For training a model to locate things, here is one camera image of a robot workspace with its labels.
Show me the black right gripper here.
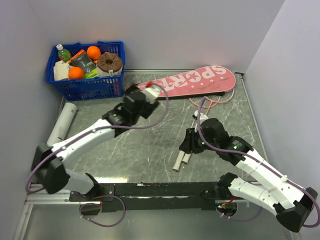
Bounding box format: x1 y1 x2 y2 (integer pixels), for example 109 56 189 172
178 126 219 154

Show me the pink racket bag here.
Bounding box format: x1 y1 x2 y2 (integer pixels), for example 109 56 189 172
124 65 237 100

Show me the white shuttlecock tube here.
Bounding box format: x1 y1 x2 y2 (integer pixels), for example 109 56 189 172
46 102 78 146

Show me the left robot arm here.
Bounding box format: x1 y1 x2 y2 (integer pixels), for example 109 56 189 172
25 82 167 201

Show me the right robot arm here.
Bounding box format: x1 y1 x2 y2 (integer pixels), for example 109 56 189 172
179 118 320 233

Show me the blue plastic basket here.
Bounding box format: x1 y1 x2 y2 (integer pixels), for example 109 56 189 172
45 40 126 102

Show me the orange ball upper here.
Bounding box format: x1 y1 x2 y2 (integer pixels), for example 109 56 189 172
86 46 101 61

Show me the orange ball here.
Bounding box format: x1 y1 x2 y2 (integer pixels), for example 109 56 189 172
68 66 85 80
86 46 101 61

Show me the orange ball lower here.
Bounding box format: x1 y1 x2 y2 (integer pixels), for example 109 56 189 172
68 66 85 80

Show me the dark green carton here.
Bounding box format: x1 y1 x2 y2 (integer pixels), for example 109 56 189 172
71 52 98 79

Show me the white cloth bag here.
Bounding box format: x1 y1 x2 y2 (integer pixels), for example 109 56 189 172
53 60 73 81

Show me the green drink bottle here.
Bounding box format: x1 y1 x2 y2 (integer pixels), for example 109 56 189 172
56 44 72 63

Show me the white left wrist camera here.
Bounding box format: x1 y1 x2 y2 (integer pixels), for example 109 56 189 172
143 82 162 104

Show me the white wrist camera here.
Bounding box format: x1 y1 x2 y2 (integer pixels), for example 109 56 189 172
143 82 162 104
192 110 208 128

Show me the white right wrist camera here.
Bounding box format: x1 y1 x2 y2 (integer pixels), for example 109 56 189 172
192 110 208 128

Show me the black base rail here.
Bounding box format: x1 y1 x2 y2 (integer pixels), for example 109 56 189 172
69 181 233 213

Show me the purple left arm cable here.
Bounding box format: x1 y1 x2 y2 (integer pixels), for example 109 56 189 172
25 83 170 228

